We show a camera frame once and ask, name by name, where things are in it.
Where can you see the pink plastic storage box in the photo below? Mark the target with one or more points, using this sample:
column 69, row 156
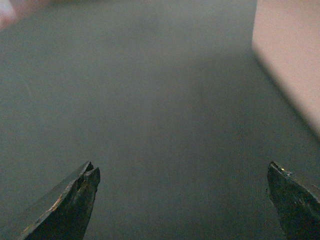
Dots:
column 286, row 40

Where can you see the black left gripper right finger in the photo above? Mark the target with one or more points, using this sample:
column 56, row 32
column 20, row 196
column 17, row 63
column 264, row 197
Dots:
column 297, row 204

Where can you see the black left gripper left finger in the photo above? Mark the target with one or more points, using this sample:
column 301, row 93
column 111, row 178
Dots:
column 68, row 217

